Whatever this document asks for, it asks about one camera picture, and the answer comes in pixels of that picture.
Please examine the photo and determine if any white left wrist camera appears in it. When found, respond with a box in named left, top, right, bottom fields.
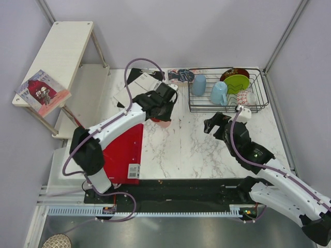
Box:
left=167, top=84, right=178, bottom=91

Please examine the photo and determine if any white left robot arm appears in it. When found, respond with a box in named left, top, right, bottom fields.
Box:
left=69, top=83, right=178, bottom=203

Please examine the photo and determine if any white wooden shelf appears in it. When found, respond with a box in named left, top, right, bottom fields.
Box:
left=12, top=21, right=110, bottom=139

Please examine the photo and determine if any patterned round object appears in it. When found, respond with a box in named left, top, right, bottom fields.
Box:
left=42, top=234, right=72, bottom=248

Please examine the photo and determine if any red white patterned mug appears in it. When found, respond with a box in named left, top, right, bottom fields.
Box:
left=236, top=90, right=257, bottom=106

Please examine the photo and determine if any red floral bowl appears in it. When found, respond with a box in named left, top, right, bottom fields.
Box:
left=220, top=68, right=249, bottom=81

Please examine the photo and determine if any white paper booklet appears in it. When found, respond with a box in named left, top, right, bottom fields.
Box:
left=114, top=73, right=159, bottom=107

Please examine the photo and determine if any green plate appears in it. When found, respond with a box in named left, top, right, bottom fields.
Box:
left=224, top=75, right=250, bottom=95

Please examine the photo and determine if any blue pink book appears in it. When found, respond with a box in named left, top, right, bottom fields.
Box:
left=167, top=69, right=204, bottom=86

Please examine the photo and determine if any black wire dish rack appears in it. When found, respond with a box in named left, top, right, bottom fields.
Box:
left=185, top=67, right=269, bottom=113

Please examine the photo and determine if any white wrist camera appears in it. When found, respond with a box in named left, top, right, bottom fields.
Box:
left=235, top=105, right=252, bottom=123
left=167, top=84, right=178, bottom=91

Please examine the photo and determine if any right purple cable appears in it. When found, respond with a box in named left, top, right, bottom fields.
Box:
left=230, top=108, right=331, bottom=207

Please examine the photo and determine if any light blue mug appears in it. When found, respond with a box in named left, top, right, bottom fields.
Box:
left=210, top=81, right=228, bottom=106

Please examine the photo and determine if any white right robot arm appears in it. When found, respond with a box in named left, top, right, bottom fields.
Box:
left=204, top=109, right=330, bottom=246

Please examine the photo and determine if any black clipboard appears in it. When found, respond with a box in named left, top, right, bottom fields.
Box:
left=114, top=68, right=164, bottom=109

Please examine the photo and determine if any red folder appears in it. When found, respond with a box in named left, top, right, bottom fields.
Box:
left=103, top=124, right=144, bottom=184

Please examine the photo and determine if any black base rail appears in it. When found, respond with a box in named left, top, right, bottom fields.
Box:
left=84, top=179, right=256, bottom=213

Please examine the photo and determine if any pink plastic cup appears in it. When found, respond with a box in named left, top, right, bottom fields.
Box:
left=151, top=118, right=171, bottom=128

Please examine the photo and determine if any white cable duct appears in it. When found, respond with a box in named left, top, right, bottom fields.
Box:
left=47, top=206, right=244, bottom=218

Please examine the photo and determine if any red illustrated book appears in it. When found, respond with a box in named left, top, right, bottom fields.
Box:
left=15, top=70, right=71, bottom=117

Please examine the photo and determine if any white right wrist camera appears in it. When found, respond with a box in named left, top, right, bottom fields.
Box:
left=235, top=105, right=252, bottom=123

